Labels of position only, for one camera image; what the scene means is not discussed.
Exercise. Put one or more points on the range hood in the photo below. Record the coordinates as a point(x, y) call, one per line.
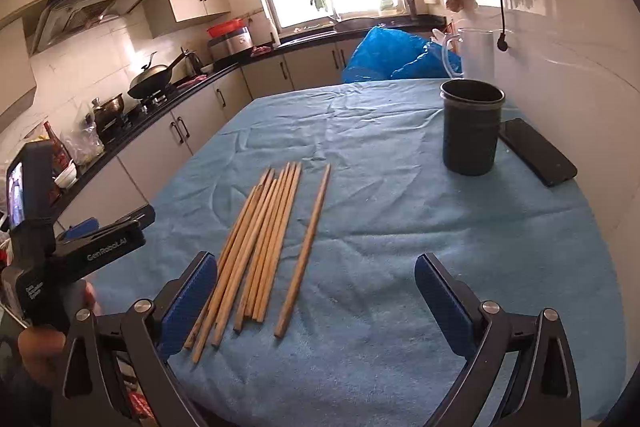
point(62, 19)

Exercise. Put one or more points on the black utensil holder cup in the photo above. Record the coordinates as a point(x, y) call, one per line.
point(472, 116)

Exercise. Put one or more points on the black smartphone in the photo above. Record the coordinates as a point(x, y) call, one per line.
point(547, 163)

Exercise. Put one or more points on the black wok pan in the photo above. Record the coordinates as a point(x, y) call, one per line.
point(153, 78)

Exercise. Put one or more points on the lower kitchen cabinets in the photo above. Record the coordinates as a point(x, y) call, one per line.
point(140, 164)

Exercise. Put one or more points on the blue plastic bag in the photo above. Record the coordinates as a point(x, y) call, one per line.
point(393, 54)

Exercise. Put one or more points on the clear glass pitcher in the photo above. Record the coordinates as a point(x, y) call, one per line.
point(476, 52)

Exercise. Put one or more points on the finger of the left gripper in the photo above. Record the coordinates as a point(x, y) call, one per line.
point(86, 227)

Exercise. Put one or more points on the person's left hand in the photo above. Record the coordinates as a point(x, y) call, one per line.
point(40, 348)

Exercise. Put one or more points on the steel pot on stove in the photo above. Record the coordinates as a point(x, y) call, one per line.
point(104, 112)

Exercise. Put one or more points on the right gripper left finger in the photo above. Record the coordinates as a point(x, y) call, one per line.
point(90, 390)

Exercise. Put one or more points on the sauce bottle red label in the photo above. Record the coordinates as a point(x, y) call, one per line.
point(60, 157)

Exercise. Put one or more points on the blue towel table cloth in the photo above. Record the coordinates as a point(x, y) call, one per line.
point(362, 348)

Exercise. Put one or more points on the wooden chopstick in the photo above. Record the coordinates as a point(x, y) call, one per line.
point(234, 230)
point(302, 261)
point(271, 238)
point(220, 289)
point(190, 340)
point(238, 321)
point(260, 251)
point(241, 263)
point(283, 223)

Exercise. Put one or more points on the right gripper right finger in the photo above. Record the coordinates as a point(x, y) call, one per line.
point(542, 389)

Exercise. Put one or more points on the black kettle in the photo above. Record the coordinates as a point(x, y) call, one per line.
point(194, 65)

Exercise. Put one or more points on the clear plastic bag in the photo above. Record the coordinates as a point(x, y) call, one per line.
point(83, 143)

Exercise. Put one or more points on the white bowl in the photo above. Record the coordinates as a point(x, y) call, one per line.
point(67, 178)

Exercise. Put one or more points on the rice cooker with red lid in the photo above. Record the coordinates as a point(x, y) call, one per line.
point(229, 39)

